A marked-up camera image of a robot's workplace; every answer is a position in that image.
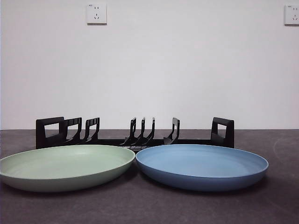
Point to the white wall socket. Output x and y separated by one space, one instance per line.
292 15
97 14

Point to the black plastic plate rack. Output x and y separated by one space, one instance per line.
40 137

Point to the pale blue round plate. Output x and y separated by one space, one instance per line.
201 168

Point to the pale green round plate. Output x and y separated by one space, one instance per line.
65 168

